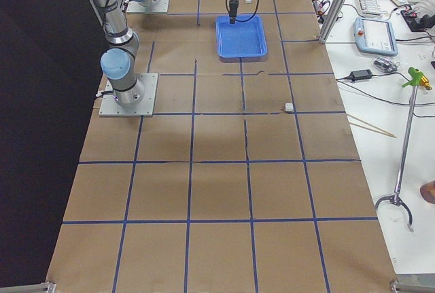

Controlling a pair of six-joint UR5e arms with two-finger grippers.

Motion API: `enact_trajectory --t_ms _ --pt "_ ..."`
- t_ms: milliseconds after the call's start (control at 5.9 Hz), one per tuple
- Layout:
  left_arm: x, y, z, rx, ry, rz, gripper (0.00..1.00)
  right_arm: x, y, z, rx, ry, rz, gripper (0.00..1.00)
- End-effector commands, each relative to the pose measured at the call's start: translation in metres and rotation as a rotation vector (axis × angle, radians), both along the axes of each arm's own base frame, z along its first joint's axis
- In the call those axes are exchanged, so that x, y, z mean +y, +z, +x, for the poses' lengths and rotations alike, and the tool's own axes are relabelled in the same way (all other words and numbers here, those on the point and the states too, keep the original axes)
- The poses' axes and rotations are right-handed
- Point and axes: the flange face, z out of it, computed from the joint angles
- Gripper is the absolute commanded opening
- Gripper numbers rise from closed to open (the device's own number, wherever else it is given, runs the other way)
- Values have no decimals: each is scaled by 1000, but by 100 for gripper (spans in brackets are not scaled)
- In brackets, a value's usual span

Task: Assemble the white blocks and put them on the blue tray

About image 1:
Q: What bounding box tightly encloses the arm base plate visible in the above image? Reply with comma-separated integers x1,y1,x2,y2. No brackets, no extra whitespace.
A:
99,73,158,117
126,0,169,14

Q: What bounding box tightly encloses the blue plastic tray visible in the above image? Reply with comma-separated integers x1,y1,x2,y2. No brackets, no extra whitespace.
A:
215,15,268,58

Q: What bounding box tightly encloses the teach pendant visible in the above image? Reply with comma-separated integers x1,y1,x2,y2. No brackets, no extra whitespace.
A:
353,17,398,56

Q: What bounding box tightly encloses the reacher grabber tool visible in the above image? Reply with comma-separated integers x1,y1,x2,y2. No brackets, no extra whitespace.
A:
375,67,425,232

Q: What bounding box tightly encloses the aluminium frame post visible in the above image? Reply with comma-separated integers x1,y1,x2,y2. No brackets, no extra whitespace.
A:
318,0,345,44

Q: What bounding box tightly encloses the black power adapter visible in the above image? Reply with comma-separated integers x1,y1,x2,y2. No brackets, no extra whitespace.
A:
349,69,373,82

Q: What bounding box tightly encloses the wooden chopstick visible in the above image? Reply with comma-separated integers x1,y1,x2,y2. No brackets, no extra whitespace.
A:
347,114,396,138

